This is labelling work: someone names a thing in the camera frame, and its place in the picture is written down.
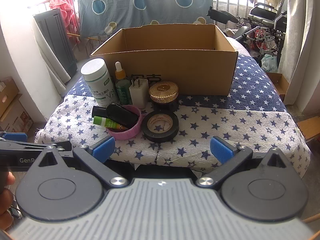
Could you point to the black oval case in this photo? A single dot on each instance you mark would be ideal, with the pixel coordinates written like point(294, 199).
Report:
point(120, 115)

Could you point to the dark grey panel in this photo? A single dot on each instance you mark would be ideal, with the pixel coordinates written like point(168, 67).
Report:
point(53, 37)

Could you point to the printed cardboard carton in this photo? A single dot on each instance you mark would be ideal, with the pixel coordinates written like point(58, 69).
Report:
point(15, 115)

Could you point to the white leaning board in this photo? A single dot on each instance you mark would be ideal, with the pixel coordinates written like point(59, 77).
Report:
point(53, 76)

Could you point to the black padded armrest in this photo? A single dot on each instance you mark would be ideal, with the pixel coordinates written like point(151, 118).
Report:
point(221, 15)

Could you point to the brown cardboard box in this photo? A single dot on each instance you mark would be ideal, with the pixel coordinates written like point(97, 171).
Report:
point(190, 72)

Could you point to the black tape roll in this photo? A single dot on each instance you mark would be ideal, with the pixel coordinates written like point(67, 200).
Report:
point(150, 136)

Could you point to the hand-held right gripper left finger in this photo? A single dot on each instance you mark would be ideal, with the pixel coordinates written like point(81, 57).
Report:
point(103, 148)

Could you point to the yellow wooden stick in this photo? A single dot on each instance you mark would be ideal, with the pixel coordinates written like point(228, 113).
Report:
point(73, 34)

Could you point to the small black tube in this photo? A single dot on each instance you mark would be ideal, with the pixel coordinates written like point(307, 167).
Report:
point(98, 111)

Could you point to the black wheelchair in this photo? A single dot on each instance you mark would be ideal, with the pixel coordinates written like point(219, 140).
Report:
point(262, 12)

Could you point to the cream cloth bundle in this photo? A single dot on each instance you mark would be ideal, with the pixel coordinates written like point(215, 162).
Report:
point(230, 33)

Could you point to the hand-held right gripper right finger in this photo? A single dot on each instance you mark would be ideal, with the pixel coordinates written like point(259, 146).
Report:
point(221, 150)

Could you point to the grey padded leg rest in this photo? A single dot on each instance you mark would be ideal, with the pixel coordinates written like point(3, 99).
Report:
point(242, 33)

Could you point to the blue white star blanket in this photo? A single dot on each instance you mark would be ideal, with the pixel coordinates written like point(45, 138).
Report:
point(225, 120)

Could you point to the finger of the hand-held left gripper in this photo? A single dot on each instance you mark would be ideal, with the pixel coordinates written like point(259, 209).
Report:
point(15, 137)
point(25, 147)

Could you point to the person's left hand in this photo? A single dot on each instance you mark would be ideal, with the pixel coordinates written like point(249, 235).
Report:
point(5, 205)

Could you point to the blue circle print bedsheet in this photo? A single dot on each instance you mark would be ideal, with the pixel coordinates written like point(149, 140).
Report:
point(160, 7)

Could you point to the green dropper bottle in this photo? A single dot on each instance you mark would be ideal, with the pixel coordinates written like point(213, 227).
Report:
point(123, 91)

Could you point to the pink hanging cloth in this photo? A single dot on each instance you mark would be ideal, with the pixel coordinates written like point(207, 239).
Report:
point(67, 7)

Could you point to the gold lid black jar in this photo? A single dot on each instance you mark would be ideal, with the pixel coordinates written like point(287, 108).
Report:
point(163, 90)

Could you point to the green glue stick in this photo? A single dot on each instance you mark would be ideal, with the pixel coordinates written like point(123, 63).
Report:
point(107, 123)

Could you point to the pale plastic bag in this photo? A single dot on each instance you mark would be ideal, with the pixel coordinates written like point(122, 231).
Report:
point(269, 63)

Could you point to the white charger plug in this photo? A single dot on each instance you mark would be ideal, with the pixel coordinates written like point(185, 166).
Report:
point(138, 95)

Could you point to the beige curtain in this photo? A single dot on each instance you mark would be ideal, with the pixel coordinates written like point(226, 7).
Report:
point(300, 42)

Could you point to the white supplement bottle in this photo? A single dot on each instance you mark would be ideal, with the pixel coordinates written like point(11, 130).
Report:
point(96, 80)

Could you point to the pink round lid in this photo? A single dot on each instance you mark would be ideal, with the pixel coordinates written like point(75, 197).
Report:
point(130, 133)

